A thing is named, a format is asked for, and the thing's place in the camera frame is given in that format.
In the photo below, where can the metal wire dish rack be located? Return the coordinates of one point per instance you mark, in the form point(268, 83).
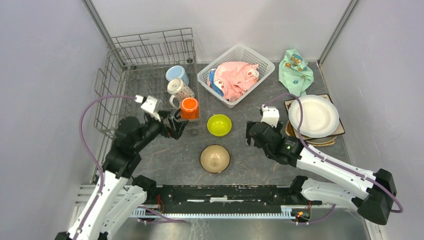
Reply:
point(137, 64)

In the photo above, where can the yellow-green bowl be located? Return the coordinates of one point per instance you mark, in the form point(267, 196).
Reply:
point(219, 125)

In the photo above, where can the white plastic basket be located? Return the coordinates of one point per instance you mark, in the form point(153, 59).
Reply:
point(237, 53)

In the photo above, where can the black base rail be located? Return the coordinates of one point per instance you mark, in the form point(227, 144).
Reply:
point(225, 199)

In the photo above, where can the blue cloth in basket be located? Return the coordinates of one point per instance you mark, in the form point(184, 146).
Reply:
point(210, 82)

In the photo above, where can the white deep plate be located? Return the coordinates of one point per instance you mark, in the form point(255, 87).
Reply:
point(313, 116)

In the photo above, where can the cream plate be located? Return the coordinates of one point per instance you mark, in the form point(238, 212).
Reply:
point(321, 141)

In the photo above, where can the pink patterned cloth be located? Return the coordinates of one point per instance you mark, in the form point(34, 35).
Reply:
point(235, 78)

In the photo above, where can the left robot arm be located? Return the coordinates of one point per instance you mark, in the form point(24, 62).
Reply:
point(101, 218)

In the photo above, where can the white floral mug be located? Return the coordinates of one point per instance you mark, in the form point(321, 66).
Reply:
point(178, 91)

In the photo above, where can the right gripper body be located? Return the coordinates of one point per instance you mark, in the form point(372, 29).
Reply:
point(248, 137)

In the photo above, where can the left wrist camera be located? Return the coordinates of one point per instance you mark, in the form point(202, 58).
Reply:
point(149, 105)

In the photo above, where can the orange mug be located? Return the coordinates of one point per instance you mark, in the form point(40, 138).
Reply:
point(189, 109)

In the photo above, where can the green patterned cloth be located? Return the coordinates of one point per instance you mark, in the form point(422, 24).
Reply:
point(294, 73)

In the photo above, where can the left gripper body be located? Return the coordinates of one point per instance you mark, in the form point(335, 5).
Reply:
point(152, 128)

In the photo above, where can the wooden woven coaster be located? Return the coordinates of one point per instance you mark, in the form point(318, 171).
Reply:
point(289, 131)

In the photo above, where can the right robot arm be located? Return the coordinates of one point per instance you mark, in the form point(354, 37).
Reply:
point(371, 194)

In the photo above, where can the light blue cup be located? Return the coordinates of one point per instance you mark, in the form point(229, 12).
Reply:
point(177, 71)

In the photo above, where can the beige bowl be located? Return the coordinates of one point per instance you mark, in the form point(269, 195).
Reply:
point(215, 158)

